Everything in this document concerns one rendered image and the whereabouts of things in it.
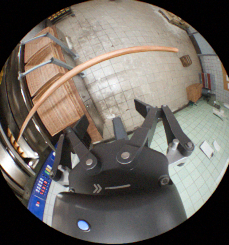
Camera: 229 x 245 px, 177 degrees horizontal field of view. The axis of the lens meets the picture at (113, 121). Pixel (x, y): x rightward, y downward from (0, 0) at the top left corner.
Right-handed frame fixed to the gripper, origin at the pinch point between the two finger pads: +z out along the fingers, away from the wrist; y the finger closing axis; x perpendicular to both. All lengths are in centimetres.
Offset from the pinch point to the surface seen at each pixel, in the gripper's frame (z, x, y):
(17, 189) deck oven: -38, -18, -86
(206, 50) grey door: 78, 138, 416
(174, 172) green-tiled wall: 1, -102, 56
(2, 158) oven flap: -25, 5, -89
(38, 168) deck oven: -1, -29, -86
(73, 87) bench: 72, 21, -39
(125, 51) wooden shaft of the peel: 11.3, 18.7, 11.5
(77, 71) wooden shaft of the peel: 11.0, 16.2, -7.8
